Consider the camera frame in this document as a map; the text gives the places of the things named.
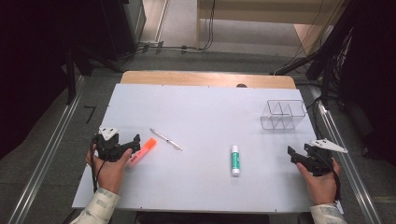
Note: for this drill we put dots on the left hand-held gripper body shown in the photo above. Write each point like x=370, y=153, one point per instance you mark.
x=107, y=149

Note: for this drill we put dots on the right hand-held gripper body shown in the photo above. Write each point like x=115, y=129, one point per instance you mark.
x=319, y=160

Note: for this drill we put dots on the orange highlighter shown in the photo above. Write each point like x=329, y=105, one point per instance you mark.
x=146, y=147

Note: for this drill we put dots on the clear plastic organizer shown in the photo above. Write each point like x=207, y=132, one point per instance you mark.
x=283, y=115

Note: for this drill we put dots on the person's left hand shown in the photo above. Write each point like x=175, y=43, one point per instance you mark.
x=109, y=174

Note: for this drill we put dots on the person's right hand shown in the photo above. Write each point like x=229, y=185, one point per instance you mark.
x=320, y=186

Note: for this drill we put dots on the green and white glue stick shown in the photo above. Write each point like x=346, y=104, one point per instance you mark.
x=235, y=160

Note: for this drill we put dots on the white board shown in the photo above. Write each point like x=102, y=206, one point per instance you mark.
x=193, y=180

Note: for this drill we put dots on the wooden table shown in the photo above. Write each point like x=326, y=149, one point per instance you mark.
x=202, y=79

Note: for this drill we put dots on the person's dark clothing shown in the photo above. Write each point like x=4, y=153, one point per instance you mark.
x=202, y=218

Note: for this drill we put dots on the dark cabinet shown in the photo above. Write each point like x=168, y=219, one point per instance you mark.
x=126, y=28

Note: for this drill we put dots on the light wooden desk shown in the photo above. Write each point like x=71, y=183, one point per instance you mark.
x=264, y=11

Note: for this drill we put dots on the metal floor rail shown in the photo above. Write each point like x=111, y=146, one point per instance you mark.
x=345, y=168
x=46, y=155

